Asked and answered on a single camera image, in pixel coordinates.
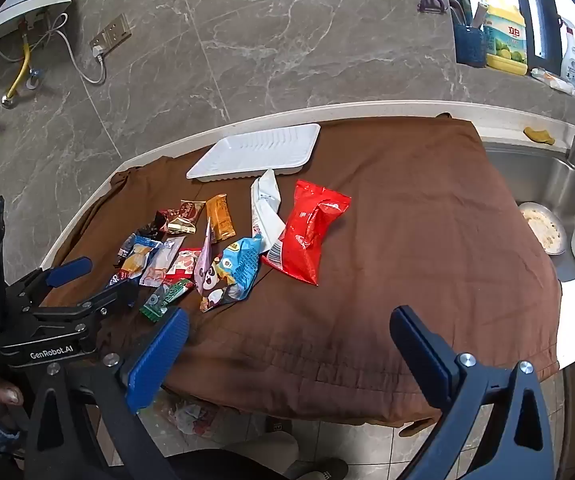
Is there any green snack packet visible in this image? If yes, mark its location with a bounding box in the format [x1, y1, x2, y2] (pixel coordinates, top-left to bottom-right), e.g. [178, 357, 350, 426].
[139, 280, 196, 322]

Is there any dirty metal bowl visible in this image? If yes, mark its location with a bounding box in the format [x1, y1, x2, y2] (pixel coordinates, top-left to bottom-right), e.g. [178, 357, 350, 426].
[519, 201, 568, 256]

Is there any red white snack packet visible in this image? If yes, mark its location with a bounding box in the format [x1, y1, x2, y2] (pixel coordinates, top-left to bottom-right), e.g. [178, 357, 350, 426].
[165, 247, 203, 281]

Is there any black snack packet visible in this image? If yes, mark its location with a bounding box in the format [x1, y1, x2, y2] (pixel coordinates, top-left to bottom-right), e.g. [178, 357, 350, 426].
[135, 210, 169, 241]

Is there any red snack bag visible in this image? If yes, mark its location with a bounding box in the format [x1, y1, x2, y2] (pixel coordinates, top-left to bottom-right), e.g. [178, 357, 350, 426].
[261, 179, 352, 287]

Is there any white spray bottle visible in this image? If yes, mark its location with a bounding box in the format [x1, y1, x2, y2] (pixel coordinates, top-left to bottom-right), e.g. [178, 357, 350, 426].
[560, 17, 575, 88]

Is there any gold snack packet red label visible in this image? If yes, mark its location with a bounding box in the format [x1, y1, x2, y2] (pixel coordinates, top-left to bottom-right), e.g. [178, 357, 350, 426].
[166, 199, 206, 235]

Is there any yellow gas hose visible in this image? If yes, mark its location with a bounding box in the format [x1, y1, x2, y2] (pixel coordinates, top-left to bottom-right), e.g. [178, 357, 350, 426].
[2, 40, 32, 108]

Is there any steel sink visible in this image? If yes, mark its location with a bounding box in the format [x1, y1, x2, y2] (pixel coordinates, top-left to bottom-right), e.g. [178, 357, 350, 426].
[482, 142, 575, 283]

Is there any white rag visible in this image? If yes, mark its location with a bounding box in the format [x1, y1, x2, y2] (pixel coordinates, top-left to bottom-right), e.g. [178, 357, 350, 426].
[531, 67, 575, 96]

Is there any metal wall socket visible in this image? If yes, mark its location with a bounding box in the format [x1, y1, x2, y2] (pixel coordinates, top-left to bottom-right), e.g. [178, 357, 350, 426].
[89, 12, 132, 53]

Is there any blue cartoon snack packet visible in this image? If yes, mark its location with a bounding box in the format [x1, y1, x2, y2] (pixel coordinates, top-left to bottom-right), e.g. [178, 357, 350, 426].
[216, 235, 264, 303]

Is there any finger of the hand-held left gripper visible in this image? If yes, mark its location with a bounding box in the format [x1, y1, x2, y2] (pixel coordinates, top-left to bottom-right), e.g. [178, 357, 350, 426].
[30, 280, 139, 334]
[4, 256, 93, 312]

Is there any dark slipper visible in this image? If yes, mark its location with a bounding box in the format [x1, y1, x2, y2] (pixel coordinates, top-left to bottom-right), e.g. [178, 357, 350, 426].
[287, 457, 349, 480]

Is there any yellow sponge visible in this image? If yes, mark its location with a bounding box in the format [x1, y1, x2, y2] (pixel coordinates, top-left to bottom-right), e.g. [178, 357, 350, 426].
[523, 126, 557, 146]

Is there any yellow detergent bottle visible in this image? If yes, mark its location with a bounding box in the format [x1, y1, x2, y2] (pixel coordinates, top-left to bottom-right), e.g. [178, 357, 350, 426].
[481, 0, 528, 77]

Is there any blue orange snack packet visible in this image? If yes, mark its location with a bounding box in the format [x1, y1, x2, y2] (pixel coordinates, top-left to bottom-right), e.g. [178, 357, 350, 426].
[109, 232, 162, 288]

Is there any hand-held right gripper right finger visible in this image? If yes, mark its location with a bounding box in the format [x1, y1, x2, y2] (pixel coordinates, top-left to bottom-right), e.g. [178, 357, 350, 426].
[390, 305, 557, 480]

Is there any black window frame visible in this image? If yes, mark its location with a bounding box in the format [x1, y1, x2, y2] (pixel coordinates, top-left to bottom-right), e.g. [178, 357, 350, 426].
[437, 0, 575, 76]

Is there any white power cable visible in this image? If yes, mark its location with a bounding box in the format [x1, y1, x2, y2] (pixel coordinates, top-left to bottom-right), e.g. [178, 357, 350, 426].
[42, 12, 107, 85]

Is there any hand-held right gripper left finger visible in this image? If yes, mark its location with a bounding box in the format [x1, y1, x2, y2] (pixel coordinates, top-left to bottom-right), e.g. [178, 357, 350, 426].
[20, 306, 191, 480]

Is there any white plastic tray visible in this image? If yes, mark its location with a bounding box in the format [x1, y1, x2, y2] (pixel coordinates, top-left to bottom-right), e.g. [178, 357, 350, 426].
[186, 123, 322, 182]

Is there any blue utensil holder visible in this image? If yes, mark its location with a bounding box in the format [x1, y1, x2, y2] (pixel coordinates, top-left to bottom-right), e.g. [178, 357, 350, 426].
[452, 22, 489, 68]

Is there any pink cartoon snack packet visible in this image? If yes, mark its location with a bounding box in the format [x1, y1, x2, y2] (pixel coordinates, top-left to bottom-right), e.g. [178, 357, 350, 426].
[194, 217, 238, 312]

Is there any clear white snack packet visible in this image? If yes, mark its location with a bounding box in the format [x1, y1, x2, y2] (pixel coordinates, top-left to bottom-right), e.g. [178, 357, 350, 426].
[140, 240, 186, 287]

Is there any brown cloth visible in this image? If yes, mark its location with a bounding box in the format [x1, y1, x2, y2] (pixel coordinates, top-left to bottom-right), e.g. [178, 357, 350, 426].
[42, 115, 563, 428]

